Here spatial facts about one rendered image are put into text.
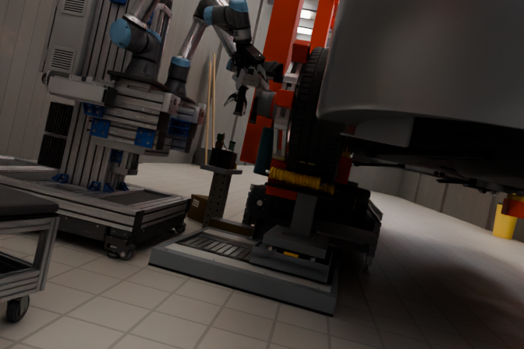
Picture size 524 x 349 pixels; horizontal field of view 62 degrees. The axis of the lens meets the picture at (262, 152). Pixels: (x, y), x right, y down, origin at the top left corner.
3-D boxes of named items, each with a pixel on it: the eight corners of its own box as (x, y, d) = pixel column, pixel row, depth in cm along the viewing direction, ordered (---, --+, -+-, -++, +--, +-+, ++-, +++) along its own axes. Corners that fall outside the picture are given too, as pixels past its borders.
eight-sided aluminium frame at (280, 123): (279, 160, 197) (305, 44, 197) (266, 157, 198) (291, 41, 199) (294, 163, 250) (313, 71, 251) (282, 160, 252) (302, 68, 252)
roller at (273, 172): (323, 190, 205) (326, 178, 205) (263, 177, 211) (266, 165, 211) (323, 190, 211) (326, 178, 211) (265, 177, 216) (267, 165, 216)
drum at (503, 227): (517, 241, 843) (524, 208, 843) (495, 236, 848) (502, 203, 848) (508, 237, 883) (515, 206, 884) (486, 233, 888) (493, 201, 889)
